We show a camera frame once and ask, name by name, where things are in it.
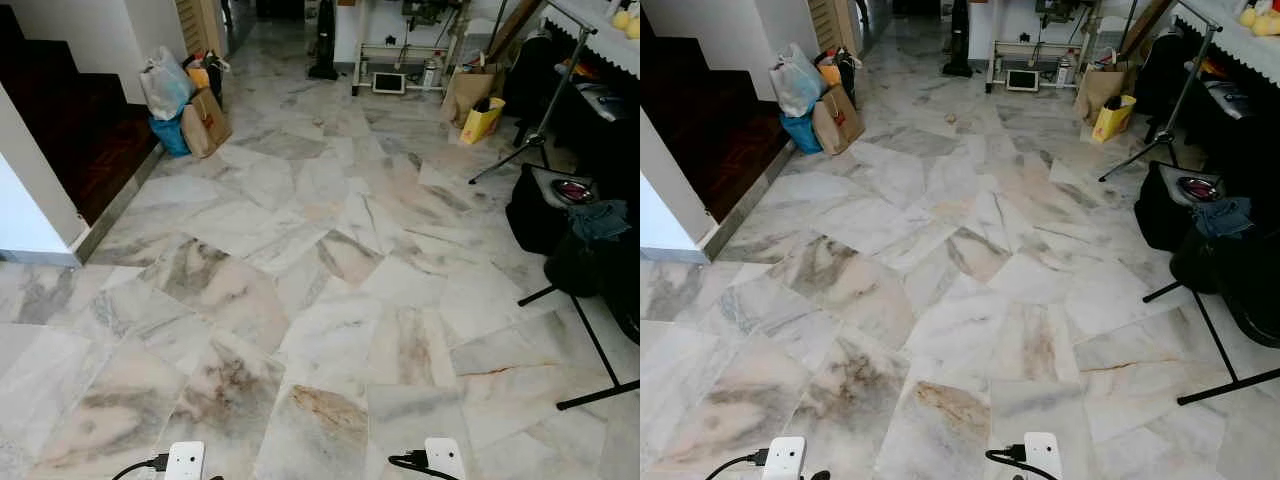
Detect black metal stand base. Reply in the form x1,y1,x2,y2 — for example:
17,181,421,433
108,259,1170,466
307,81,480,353
517,284,641,412
1142,279,1280,407

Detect metal tripod light stand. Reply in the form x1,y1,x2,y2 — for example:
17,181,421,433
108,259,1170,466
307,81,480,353
1097,0,1227,184
467,0,601,187

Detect table with white cloth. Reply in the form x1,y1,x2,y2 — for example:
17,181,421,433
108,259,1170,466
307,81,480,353
543,0,641,79
1175,0,1280,91

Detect plain brown paper bag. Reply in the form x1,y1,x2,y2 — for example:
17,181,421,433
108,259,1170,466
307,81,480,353
1073,60,1137,127
440,62,507,130

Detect yellow paper bag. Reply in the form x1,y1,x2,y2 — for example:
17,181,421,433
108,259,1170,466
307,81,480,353
1089,94,1139,145
459,96,507,146

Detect white metal shelf rack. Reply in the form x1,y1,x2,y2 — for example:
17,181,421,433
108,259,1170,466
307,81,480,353
351,0,472,99
984,0,1102,95

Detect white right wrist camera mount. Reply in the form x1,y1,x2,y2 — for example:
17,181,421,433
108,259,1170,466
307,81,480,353
1021,432,1064,480
423,437,467,480

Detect wooden louvred door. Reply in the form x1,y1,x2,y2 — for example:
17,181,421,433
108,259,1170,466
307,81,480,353
174,0,227,57
806,0,863,56

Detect blue bag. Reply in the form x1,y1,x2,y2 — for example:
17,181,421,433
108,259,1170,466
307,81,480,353
149,112,193,158
779,110,824,156

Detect black upright vacuum cleaner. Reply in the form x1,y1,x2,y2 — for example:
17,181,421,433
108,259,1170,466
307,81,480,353
941,0,975,79
306,0,342,82

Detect blue jeans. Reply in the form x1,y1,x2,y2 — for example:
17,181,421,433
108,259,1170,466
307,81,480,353
567,199,633,244
1191,196,1257,241

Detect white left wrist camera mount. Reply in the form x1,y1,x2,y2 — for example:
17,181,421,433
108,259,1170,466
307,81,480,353
164,441,207,480
762,436,808,480

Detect black fabric bag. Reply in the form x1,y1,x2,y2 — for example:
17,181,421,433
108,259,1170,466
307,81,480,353
504,162,603,257
1134,159,1233,254

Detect dark wooden staircase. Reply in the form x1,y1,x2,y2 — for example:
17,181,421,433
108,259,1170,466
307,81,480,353
640,8,798,225
0,5,163,227

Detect white plastic bag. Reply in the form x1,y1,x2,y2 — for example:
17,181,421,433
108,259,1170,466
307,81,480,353
139,46,194,122
768,42,828,119

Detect brown paper bag red print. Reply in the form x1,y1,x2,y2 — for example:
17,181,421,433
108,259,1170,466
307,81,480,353
810,83,867,157
179,87,234,160

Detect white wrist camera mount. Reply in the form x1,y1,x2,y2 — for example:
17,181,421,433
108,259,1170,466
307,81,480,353
762,436,808,480
1021,432,1064,480
423,437,467,480
164,441,207,480

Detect black fabric bundle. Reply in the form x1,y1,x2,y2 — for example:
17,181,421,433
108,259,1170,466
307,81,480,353
1168,225,1280,350
544,228,641,347

